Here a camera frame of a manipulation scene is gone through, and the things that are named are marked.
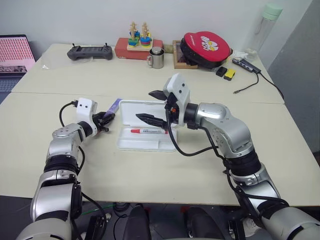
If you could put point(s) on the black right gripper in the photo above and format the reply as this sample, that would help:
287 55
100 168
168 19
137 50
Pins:
172 112

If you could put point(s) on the purple marker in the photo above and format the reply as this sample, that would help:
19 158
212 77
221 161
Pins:
113 108

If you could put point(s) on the grey USB hub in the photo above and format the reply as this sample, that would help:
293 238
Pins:
246 64

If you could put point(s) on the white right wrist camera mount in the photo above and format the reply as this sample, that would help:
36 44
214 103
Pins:
180 91

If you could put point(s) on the red black boxing pad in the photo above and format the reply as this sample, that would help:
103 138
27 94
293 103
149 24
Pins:
207 46

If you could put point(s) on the white shoe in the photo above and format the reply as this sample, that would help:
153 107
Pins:
251 226

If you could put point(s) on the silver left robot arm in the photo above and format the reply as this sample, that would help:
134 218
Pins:
60 150

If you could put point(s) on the dark rounded shape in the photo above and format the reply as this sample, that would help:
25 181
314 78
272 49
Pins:
203 222
138 222

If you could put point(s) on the colourful wooden stacking toy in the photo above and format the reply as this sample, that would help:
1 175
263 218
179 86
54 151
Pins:
140 41

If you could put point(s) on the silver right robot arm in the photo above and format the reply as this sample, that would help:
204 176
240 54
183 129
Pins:
220 117

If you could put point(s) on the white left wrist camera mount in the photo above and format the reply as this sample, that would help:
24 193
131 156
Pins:
85 111

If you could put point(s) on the yellow black small box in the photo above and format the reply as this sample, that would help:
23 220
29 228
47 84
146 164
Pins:
230 74

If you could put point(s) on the clear plastic sheet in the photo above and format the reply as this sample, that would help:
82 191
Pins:
53 62

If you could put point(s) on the stainless steel mug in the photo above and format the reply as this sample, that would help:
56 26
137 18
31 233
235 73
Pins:
158 60

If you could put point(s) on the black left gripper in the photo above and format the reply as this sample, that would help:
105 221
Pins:
97 121

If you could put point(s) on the clear bottle green lid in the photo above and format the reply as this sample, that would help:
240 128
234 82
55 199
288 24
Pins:
265 32

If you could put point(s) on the red cardboard box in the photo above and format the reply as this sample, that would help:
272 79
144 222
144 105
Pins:
122 48

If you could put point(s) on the open laptop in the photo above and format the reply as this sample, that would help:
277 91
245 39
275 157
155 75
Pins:
13 52

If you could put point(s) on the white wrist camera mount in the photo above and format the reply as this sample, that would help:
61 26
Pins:
180 91
85 111

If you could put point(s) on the black box under table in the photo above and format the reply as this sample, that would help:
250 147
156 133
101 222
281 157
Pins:
96 227

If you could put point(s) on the wooden framed tray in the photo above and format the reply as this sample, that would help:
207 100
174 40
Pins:
178 58

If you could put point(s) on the white plastic pencil case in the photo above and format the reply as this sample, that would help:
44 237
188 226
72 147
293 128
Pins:
140 112

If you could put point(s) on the red marker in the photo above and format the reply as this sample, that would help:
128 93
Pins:
147 131

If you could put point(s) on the black handheld remote controller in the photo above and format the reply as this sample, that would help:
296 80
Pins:
90 52

